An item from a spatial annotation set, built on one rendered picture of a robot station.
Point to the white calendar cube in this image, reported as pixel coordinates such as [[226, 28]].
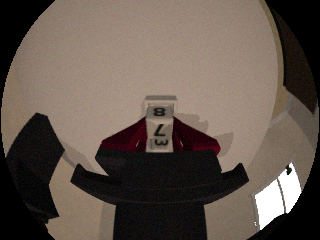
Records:
[[159, 122], [161, 143]]

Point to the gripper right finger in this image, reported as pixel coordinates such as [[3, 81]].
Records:
[[191, 138]]

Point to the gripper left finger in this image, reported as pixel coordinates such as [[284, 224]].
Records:
[[128, 138]]

